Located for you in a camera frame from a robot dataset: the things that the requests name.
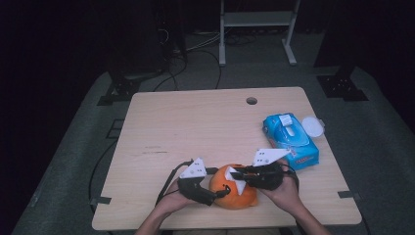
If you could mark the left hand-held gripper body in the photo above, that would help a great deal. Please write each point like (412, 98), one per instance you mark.
(195, 169)

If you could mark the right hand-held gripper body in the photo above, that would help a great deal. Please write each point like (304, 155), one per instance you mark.
(266, 178)

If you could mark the orange plush toy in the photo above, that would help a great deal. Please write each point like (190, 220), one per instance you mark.
(228, 200)

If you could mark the white wet wipe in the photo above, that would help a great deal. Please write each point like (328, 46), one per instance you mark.
(240, 188)

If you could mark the blue wet wipes pack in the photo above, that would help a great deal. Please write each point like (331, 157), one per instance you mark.
(287, 137)

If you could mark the person's right hand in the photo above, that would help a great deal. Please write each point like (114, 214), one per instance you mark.
(287, 196)

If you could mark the person's left hand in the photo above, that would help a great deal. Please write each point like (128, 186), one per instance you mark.
(173, 200)

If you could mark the grey tape piece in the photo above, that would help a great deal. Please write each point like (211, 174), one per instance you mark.
(347, 194)
(101, 200)

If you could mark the black stand base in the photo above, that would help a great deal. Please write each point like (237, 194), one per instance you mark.
(341, 88)
(124, 89)

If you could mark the white metal stand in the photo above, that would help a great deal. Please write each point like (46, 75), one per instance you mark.
(257, 19)

